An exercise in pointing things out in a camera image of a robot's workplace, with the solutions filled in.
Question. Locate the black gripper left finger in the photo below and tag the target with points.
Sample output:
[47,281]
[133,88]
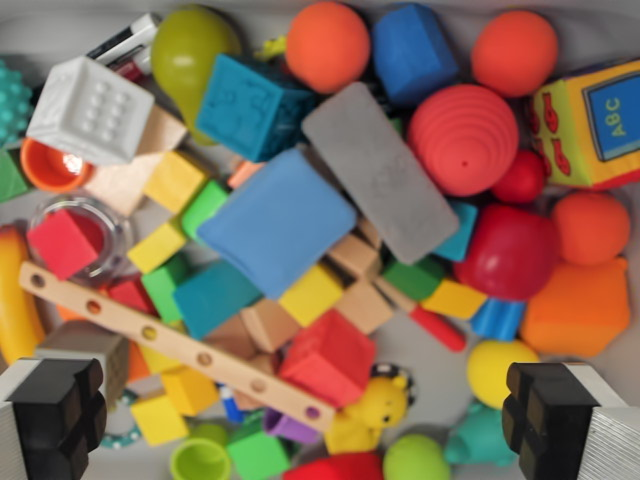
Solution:
[55,410]

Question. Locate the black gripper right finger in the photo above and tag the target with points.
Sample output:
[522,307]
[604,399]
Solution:
[555,415]

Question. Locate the white rubber cube with dots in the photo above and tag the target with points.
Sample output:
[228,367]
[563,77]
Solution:
[90,110]

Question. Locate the grey plastic bin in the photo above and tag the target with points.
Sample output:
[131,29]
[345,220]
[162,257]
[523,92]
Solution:
[432,390]

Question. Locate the yellow toy lemon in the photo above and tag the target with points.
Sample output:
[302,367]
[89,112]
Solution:
[500,372]

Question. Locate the grey wooden block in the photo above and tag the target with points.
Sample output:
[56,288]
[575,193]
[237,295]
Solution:
[95,345]

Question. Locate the teal rubber animal toy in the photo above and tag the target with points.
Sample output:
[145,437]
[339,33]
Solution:
[477,437]

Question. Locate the orange wooden block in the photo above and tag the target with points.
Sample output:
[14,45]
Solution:
[137,362]

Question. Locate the yellow wooden block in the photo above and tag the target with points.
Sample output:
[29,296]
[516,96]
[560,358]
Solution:
[190,392]
[454,299]
[156,247]
[311,295]
[159,421]
[175,181]

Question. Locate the orange soft block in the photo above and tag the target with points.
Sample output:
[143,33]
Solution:
[575,310]

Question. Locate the blue ridged plastic piece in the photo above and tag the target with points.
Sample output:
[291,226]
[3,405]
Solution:
[497,320]

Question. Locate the yellow toy banana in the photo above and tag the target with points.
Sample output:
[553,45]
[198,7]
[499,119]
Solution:
[15,295]

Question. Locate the small red wooden block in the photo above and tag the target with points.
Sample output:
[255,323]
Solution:
[131,297]

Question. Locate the wooden strip with holes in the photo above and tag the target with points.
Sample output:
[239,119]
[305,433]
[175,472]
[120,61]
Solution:
[175,342]

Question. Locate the light green ball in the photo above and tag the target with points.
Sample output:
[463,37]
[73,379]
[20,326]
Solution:
[415,460]

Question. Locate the green plastic cup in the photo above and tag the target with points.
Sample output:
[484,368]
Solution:
[200,460]

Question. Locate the green wooden block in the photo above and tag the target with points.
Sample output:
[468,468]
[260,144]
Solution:
[204,210]
[11,177]
[257,452]
[412,277]
[160,287]

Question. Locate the red wooden cube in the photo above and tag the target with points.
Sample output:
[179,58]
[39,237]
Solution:
[62,245]

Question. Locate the red plastic toy apple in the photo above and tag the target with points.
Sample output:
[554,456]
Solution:
[507,252]

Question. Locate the blue white marker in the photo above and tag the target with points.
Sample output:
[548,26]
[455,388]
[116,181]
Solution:
[232,405]

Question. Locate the yellow rubber bear toy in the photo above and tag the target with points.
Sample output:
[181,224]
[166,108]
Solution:
[372,412]

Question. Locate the clear plastic jar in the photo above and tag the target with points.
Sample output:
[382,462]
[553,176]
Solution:
[112,235]

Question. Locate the orange toy fruit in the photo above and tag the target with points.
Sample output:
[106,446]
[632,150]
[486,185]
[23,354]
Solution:
[590,227]

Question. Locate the teal foam cube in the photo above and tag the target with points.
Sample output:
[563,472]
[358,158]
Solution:
[215,302]

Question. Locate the small teal cube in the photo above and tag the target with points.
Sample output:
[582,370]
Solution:
[462,235]

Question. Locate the red soft toy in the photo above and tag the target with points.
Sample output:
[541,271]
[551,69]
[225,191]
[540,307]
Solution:
[335,469]

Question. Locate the red foam cube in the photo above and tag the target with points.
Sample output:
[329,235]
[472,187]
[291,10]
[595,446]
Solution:
[327,357]

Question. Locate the purple plastic piece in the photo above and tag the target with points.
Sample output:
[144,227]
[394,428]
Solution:
[290,427]

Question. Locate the large natural wooden block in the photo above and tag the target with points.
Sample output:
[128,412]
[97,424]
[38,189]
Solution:
[117,182]

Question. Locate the orange plastic cup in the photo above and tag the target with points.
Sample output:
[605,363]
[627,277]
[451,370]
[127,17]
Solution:
[50,172]

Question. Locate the small red ball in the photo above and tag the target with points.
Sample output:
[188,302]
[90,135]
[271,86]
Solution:
[522,177]

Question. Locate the red ribbed ball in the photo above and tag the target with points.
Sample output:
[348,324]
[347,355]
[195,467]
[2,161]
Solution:
[462,140]

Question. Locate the fabric ABC cube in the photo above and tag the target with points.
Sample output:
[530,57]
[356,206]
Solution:
[595,125]

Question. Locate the large blue foam block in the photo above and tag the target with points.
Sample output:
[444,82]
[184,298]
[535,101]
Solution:
[280,220]

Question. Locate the grey foam block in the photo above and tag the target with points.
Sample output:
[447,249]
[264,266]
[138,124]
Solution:
[380,170]

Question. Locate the teal spiky ball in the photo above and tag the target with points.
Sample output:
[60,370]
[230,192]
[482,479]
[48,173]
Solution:
[14,102]

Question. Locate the red dry erase marker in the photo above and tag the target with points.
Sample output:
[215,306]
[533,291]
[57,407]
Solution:
[134,67]

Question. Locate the teal embossed rubber cube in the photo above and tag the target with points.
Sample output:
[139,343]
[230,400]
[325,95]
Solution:
[250,107]

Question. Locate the smooth orange-red ball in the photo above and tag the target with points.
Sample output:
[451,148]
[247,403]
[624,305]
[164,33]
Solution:
[515,52]

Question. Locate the olive green toy pear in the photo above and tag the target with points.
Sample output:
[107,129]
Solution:
[182,55]

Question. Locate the black dry erase marker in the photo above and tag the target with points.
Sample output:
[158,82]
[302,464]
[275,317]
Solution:
[127,37]

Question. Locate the blue foam cube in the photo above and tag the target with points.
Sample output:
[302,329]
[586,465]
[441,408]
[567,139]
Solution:
[412,52]

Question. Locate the yellow-green spiky toy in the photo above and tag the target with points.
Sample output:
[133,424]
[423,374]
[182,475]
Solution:
[272,47]

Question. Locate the smooth orange ball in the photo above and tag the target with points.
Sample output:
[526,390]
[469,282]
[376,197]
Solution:
[327,45]

